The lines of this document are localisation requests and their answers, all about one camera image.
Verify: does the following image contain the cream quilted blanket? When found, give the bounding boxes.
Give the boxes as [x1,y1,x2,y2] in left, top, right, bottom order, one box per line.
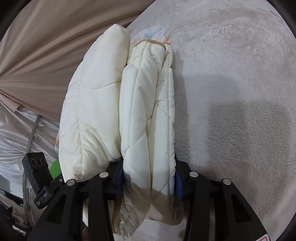
[59,25,182,240]

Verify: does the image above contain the beige fabric sheet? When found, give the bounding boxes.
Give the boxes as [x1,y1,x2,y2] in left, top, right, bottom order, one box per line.
[1,1,152,120]

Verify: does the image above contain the grey floral bed cover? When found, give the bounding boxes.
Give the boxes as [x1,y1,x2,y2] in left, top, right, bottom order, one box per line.
[124,1,295,240]

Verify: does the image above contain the green cloth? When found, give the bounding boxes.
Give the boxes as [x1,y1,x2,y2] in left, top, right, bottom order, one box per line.
[49,160,62,179]

